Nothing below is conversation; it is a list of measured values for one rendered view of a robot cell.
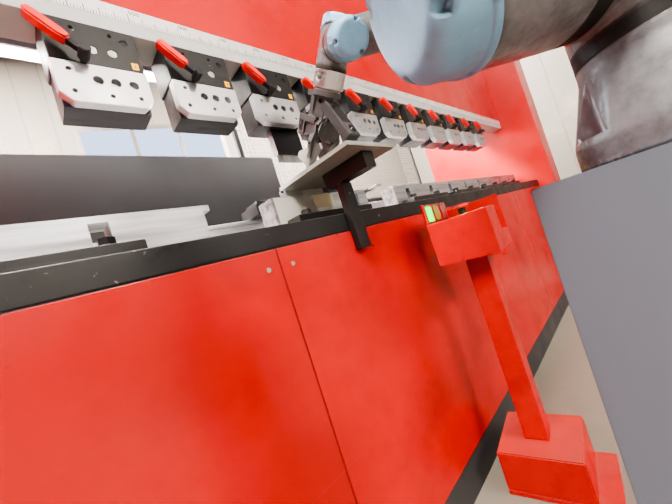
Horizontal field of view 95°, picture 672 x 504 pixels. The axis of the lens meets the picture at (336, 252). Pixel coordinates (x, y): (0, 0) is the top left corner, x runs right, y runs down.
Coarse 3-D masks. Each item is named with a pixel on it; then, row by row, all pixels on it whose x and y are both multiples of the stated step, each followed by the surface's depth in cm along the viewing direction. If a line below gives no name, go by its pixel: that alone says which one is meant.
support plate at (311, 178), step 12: (348, 144) 64; (360, 144) 67; (372, 144) 70; (384, 144) 74; (324, 156) 69; (336, 156) 69; (348, 156) 72; (312, 168) 73; (324, 168) 75; (300, 180) 79; (312, 180) 82
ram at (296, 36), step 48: (0, 0) 51; (48, 0) 55; (144, 0) 67; (192, 0) 76; (240, 0) 86; (288, 0) 101; (336, 0) 121; (144, 48) 68; (192, 48) 73; (288, 48) 95; (384, 96) 128; (432, 96) 162; (480, 96) 221
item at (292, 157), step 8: (272, 136) 87; (280, 136) 89; (288, 136) 91; (296, 136) 93; (272, 144) 87; (280, 144) 88; (288, 144) 90; (296, 144) 92; (280, 152) 87; (288, 152) 89; (296, 152) 91; (280, 160) 88; (288, 160) 90; (296, 160) 92
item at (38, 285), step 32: (480, 192) 145; (288, 224) 65; (320, 224) 72; (128, 256) 45; (160, 256) 47; (192, 256) 51; (224, 256) 54; (0, 288) 36; (32, 288) 37; (64, 288) 39; (96, 288) 41
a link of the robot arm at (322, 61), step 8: (328, 16) 67; (336, 16) 66; (328, 24) 68; (320, 32) 70; (320, 40) 69; (320, 48) 70; (320, 56) 71; (320, 64) 71; (328, 64) 70; (336, 64) 71; (344, 64) 72; (344, 72) 73
